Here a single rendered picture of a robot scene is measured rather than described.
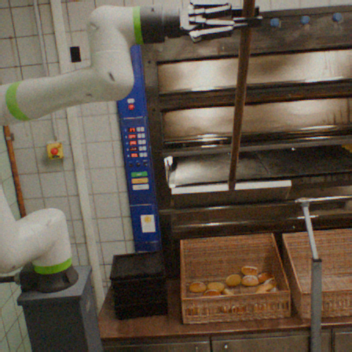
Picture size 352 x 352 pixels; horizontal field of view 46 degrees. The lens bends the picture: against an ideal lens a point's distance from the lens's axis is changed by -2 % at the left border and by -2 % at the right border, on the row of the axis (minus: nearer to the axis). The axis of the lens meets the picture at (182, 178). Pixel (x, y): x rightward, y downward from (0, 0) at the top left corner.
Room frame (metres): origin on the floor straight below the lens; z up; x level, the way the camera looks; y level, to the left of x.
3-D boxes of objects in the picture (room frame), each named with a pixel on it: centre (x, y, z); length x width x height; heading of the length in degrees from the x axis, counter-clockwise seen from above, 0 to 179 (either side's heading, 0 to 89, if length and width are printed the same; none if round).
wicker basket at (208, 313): (2.08, -0.22, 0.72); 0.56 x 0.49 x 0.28; 88
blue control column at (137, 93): (3.27, 0.20, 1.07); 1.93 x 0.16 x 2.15; 177
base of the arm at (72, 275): (1.25, 0.51, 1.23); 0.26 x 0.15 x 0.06; 91
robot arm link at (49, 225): (1.24, 0.46, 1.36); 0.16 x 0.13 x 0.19; 149
